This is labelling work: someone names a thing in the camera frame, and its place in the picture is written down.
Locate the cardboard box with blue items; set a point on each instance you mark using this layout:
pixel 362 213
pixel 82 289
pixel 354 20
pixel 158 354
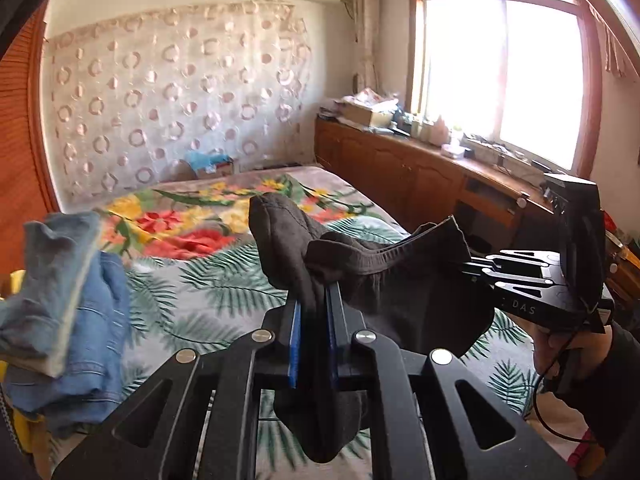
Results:
pixel 207 164

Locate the wooden slatted wardrobe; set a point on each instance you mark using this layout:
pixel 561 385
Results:
pixel 20 135

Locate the white containers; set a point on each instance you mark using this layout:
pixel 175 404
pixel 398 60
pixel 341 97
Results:
pixel 427 129

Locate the white tissue box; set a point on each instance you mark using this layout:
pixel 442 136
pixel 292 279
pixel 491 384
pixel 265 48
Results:
pixel 452 150

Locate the black pants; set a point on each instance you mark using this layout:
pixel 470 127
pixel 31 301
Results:
pixel 400 290

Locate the circle pattern sheer curtain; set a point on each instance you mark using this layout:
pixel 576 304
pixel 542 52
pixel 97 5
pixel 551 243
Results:
pixel 175 85

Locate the long wooden cabinet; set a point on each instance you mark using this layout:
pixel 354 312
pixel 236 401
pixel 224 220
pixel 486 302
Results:
pixel 400 170

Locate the pale window curtain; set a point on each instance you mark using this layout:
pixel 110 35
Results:
pixel 365 25

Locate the floral blanket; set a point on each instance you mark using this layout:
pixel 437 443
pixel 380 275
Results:
pixel 175 230

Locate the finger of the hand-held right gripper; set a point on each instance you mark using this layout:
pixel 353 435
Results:
pixel 555 282
pixel 550 259

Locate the wooden frame window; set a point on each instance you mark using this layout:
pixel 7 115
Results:
pixel 500 70

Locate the person's right hand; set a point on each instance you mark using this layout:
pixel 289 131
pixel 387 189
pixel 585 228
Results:
pixel 546 355

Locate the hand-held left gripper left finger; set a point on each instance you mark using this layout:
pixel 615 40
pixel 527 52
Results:
pixel 294 350

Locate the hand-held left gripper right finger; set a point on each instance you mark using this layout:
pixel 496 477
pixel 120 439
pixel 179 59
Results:
pixel 332 350

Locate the blue denim jeans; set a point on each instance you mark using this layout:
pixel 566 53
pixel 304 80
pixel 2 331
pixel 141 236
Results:
pixel 100 335

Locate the open cardboard box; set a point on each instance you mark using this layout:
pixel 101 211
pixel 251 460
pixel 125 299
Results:
pixel 367 114

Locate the light blue folded jeans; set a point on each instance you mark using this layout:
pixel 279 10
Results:
pixel 45 280

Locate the leaf print blanket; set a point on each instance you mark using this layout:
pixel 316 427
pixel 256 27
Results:
pixel 210 290

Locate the person's right forearm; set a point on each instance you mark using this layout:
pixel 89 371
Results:
pixel 615 385

